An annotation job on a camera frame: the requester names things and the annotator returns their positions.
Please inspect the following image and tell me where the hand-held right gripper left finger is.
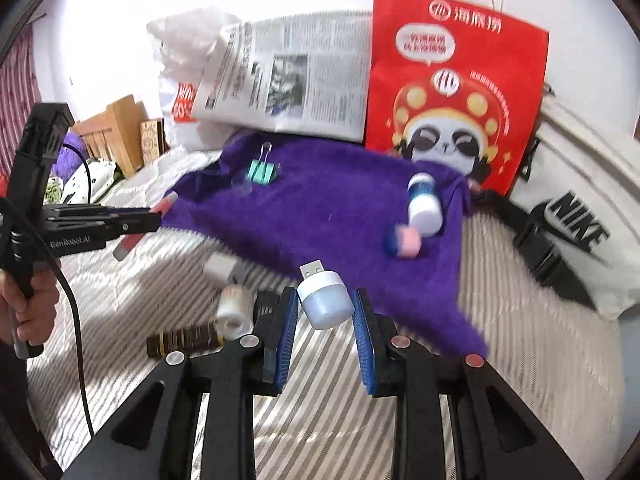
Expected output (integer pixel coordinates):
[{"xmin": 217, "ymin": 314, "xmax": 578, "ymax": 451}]
[{"xmin": 61, "ymin": 287, "xmax": 301, "ymax": 480}]

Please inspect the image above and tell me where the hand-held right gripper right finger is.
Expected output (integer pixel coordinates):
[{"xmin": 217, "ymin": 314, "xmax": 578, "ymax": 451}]
[{"xmin": 351, "ymin": 287, "xmax": 571, "ymax": 480}]

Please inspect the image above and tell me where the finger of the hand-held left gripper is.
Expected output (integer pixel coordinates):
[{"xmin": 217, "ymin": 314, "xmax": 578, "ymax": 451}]
[
  {"xmin": 102, "ymin": 222, "xmax": 162, "ymax": 236},
  {"xmin": 100, "ymin": 207, "xmax": 164, "ymax": 224}
]

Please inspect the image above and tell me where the pink tube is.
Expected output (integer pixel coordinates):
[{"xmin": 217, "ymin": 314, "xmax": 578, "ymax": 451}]
[{"xmin": 112, "ymin": 192, "xmax": 179, "ymax": 262}]

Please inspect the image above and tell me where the small white USB lamp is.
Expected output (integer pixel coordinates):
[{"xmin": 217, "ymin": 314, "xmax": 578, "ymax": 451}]
[{"xmin": 296, "ymin": 259, "xmax": 356, "ymax": 331}]

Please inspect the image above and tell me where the blue and pink eraser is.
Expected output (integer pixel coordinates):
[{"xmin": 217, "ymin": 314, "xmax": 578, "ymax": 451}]
[{"xmin": 384, "ymin": 225, "xmax": 424, "ymax": 260}]

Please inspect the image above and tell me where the green binder clip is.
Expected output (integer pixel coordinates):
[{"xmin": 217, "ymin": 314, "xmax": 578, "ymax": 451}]
[{"xmin": 247, "ymin": 141, "xmax": 284, "ymax": 187}]

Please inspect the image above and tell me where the blue and white bottle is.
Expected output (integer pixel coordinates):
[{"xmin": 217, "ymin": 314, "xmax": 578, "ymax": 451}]
[{"xmin": 406, "ymin": 172, "xmax": 444, "ymax": 239}]

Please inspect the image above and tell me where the person's left hand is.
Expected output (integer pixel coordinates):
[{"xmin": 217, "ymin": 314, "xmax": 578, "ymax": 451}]
[{"xmin": 0, "ymin": 274, "xmax": 59, "ymax": 347}]

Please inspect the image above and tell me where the purple fluffy item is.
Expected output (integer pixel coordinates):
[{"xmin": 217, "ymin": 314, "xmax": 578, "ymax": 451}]
[{"xmin": 55, "ymin": 132, "xmax": 89, "ymax": 177}]

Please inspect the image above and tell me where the black rectangular box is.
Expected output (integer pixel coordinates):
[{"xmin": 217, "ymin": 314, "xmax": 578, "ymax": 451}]
[{"xmin": 252, "ymin": 290, "xmax": 284, "ymax": 331}]

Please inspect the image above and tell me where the white printed pillow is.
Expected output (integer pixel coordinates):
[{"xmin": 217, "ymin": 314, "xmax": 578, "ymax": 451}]
[{"xmin": 60, "ymin": 157, "xmax": 124, "ymax": 206}]

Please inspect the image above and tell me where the white tape roll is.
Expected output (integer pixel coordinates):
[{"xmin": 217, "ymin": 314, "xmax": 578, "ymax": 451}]
[{"xmin": 214, "ymin": 285, "xmax": 256, "ymax": 339}]

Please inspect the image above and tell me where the red striped curtain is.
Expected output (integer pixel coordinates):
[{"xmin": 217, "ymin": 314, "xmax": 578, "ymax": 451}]
[{"xmin": 0, "ymin": 25, "xmax": 44, "ymax": 177}]

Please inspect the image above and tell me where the brown patterned book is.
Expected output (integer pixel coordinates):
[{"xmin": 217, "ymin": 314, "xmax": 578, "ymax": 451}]
[{"xmin": 140, "ymin": 117, "xmax": 169, "ymax": 166}]

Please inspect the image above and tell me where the wooden headboard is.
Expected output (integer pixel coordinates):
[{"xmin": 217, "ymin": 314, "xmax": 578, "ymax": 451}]
[{"xmin": 72, "ymin": 94, "xmax": 152, "ymax": 179}]

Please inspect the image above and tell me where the white charger plug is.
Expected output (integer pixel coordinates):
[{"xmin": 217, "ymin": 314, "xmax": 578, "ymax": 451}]
[{"xmin": 202, "ymin": 252, "xmax": 249, "ymax": 286}]

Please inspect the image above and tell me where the striped bed quilt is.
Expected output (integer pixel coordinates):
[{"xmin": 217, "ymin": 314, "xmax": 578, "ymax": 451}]
[{"xmin": 25, "ymin": 150, "xmax": 627, "ymax": 480}]

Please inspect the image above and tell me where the dark brown gold-print tube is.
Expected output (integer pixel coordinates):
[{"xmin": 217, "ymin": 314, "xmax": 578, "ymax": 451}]
[{"xmin": 146, "ymin": 322, "xmax": 227, "ymax": 360}]

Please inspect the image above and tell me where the purple towel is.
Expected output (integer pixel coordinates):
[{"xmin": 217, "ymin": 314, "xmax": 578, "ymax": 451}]
[{"xmin": 161, "ymin": 132, "xmax": 492, "ymax": 359}]

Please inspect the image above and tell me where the white plastic shopping bag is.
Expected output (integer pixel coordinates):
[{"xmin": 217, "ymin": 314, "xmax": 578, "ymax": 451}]
[{"xmin": 146, "ymin": 6, "xmax": 242, "ymax": 154}]

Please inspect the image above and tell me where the person's dark clothing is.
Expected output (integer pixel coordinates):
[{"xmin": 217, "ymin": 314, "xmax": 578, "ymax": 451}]
[{"xmin": 0, "ymin": 342, "xmax": 66, "ymax": 480}]

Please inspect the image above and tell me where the folded newspaper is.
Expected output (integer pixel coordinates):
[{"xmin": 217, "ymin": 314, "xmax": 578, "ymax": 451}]
[{"xmin": 190, "ymin": 10, "xmax": 374, "ymax": 144}]

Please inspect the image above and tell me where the white waist bag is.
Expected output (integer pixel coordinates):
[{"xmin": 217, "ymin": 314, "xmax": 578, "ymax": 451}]
[{"xmin": 467, "ymin": 85, "xmax": 640, "ymax": 322}]

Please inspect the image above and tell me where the red paper bag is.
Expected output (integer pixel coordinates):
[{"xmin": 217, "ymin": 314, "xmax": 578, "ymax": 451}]
[{"xmin": 364, "ymin": 0, "xmax": 550, "ymax": 194}]

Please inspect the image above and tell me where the black cable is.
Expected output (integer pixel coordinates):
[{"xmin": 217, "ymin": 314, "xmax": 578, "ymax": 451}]
[{"xmin": 50, "ymin": 142, "xmax": 99, "ymax": 437}]

